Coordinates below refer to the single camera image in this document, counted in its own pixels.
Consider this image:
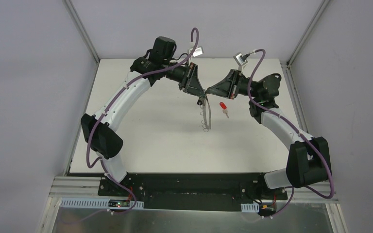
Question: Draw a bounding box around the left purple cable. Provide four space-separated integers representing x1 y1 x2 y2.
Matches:
61 27 201 224

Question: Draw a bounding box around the controller board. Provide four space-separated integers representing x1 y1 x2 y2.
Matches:
108 200 131 209
259 205 276 215

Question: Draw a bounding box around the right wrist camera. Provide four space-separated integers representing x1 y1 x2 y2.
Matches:
233 52 250 68

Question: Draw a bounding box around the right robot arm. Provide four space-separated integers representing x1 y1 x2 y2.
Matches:
206 69 331 199

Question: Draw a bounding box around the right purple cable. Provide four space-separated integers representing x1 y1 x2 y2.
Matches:
241 49 335 222

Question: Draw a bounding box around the key with red tag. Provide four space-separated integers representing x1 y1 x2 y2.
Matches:
219 102 229 118

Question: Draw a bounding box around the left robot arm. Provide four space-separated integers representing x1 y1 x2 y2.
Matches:
81 36 206 196

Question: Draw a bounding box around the right controller board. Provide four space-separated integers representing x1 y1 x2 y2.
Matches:
259 205 276 215

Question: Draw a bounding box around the purple cable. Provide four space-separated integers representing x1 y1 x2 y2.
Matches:
241 49 335 222
61 27 201 224

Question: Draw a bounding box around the left controller board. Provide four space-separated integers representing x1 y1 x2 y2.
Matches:
108 200 131 209

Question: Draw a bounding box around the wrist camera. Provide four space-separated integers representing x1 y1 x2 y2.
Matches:
233 52 250 68
188 46 203 58

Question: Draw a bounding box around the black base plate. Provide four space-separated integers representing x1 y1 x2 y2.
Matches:
98 173 288 212

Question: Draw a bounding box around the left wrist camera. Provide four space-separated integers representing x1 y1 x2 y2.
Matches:
188 46 203 58

